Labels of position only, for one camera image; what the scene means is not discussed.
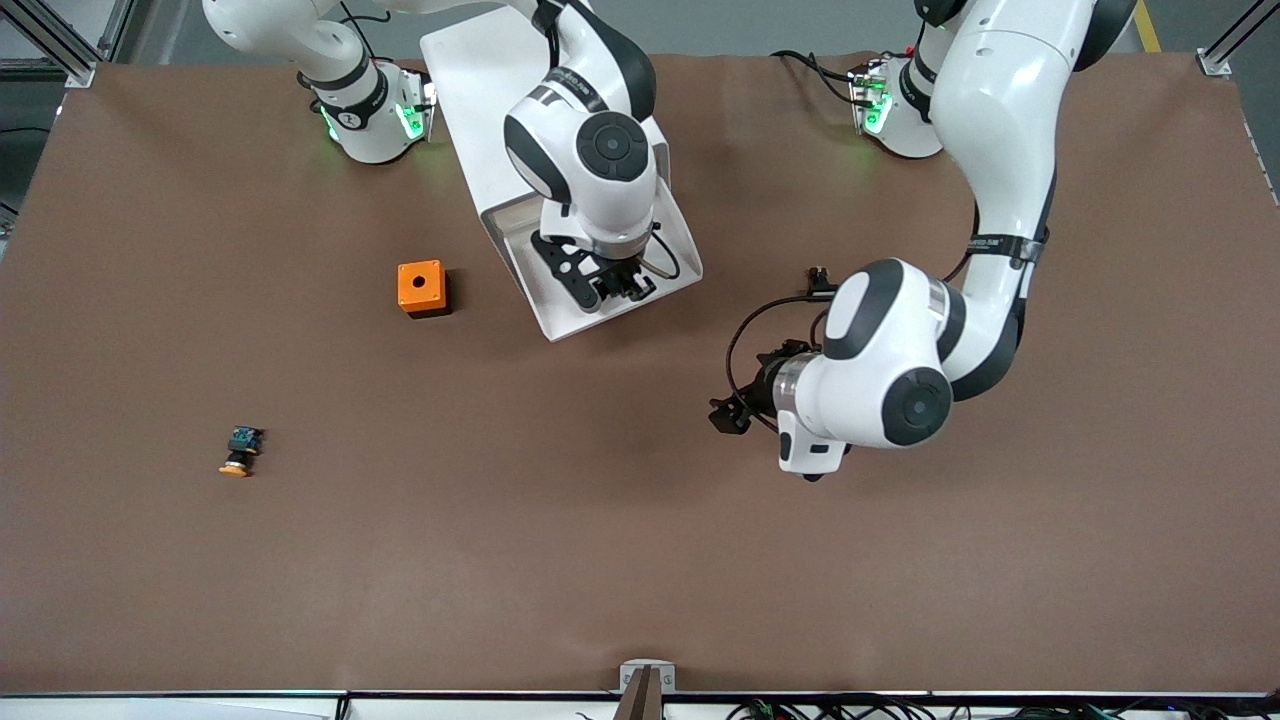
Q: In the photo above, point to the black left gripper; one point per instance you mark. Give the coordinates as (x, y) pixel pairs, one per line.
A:
(762, 388)

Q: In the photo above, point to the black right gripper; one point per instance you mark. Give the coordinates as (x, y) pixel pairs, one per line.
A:
(621, 274)

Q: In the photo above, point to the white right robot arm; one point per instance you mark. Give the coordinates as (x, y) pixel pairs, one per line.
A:
(590, 150)

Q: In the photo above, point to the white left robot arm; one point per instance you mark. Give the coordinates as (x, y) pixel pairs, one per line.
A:
(1000, 120)

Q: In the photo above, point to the arm base connector panel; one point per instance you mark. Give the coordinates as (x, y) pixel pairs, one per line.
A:
(870, 100)
(415, 105)

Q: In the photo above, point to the black white square push button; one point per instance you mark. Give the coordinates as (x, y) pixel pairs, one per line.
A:
(820, 283)

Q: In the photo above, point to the white drawer cabinet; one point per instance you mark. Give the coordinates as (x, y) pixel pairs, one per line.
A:
(470, 80)

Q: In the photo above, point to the yellow mushroom push button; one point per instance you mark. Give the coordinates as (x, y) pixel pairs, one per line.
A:
(240, 445)

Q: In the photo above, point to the brown table mat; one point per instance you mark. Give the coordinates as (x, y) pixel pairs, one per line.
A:
(640, 550)

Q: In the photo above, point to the orange box with hole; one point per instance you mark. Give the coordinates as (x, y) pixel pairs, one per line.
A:
(420, 283)

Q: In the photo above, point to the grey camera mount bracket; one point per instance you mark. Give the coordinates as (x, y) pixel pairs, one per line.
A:
(647, 690)

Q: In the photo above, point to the aluminium frame profile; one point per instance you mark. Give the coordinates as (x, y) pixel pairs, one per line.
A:
(1213, 62)
(78, 72)

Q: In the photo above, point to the white table edge rail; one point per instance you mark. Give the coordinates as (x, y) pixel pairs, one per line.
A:
(200, 708)

